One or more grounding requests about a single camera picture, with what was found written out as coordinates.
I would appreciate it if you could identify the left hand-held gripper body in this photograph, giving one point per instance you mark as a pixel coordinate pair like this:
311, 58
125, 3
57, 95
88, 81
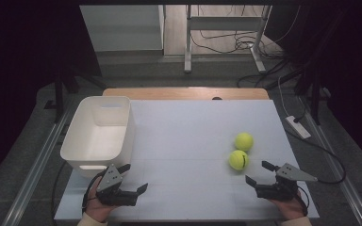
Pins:
110, 180

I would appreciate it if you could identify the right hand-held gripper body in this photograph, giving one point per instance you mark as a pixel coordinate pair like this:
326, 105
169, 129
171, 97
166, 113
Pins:
290, 174

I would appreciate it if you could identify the yellow tennis ball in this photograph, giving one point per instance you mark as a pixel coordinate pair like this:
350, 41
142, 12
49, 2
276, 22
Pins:
243, 141
236, 160

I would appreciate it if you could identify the white plastic bin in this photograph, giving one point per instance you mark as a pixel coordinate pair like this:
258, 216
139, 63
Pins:
97, 138

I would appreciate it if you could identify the person's left hand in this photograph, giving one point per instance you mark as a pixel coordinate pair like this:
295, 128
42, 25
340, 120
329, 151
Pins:
95, 209

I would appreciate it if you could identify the person's right hand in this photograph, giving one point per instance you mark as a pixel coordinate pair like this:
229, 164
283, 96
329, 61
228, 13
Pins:
290, 208

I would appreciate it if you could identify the white power strip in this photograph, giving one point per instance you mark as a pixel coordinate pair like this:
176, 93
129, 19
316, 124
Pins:
298, 127

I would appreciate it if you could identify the black stand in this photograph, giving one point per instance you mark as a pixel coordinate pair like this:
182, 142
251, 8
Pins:
315, 103
58, 100

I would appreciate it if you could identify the wooden table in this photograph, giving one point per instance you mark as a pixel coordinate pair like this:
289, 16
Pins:
185, 93

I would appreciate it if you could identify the dark curtain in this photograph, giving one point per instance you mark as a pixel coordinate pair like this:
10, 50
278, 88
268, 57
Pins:
352, 62
22, 62

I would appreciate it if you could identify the white cabinet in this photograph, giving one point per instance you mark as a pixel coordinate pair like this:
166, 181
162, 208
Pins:
122, 28

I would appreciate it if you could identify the aluminium floor rail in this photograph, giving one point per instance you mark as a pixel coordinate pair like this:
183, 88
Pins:
348, 188
34, 175

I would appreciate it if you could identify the white metal desk frame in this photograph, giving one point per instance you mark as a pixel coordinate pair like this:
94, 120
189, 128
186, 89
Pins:
223, 23

